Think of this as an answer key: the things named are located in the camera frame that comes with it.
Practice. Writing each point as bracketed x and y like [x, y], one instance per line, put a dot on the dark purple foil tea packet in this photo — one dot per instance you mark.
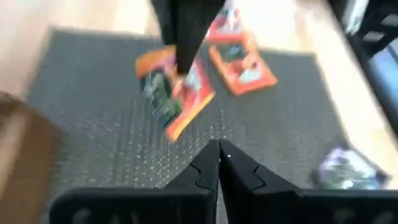
[348, 169]

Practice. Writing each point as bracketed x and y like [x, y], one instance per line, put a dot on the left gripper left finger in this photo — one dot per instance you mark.
[174, 205]

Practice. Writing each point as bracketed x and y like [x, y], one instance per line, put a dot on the wooden three-compartment tray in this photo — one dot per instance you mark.
[25, 155]

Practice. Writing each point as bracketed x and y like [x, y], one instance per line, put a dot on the grey woven placemat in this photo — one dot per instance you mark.
[93, 124]

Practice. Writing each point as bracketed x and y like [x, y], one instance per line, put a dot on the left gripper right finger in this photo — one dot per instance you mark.
[280, 205]

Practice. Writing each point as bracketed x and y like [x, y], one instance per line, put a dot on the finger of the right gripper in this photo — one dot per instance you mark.
[199, 28]
[163, 18]

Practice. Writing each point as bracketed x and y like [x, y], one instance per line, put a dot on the red tea packet green label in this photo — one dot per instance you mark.
[225, 28]
[245, 74]
[189, 102]

